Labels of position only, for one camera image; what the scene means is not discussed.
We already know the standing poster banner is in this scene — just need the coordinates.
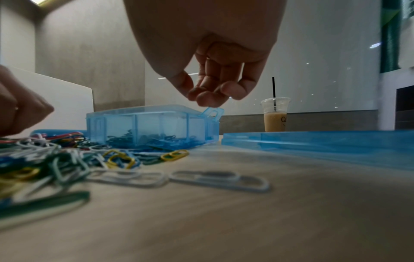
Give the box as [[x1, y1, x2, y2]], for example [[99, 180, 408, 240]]
[[378, 0, 414, 131]]

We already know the person's right hand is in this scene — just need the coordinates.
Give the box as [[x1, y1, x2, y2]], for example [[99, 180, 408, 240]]
[[122, 0, 288, 108]]

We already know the bunch of blue paper clips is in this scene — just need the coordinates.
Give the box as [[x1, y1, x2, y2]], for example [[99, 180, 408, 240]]
[[106, 130, 201, 149]]

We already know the white partition panel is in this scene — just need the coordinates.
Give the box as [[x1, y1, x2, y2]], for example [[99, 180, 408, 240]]
[[0, 66, 95, 138]]

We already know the blue compartment organizer box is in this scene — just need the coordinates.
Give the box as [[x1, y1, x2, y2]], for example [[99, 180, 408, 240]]
[[86, 104, 226, 150]]

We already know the blue upholstered chair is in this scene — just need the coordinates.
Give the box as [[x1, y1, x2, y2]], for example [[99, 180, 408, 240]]
[[29, 129, 88, 138]]

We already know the white wall board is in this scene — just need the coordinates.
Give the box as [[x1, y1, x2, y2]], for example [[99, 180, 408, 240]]
[[143, 0, 384, 117]]

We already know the person's left hand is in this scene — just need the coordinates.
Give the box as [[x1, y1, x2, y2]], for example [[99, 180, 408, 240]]
[[0, 65, 55, 137]]

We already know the blue transparent box lid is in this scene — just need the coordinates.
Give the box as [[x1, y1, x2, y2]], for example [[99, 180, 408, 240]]
[[221, 129, 414, 171]]

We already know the black drinking straw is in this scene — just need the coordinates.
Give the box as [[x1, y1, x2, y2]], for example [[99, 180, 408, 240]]
[[271, 76, 278, 111]]

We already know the iced coffee plastic cup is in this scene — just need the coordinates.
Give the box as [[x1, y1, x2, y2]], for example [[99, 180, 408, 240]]
[[261, 97, 292, 133]]

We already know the round wooden table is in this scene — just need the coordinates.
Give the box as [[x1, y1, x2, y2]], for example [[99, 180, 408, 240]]
[[0, 138, 414, 262]]

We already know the pile of coloured paper clips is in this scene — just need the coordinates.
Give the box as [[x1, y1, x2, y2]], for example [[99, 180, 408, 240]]
[[0, 130, 271, 221]]

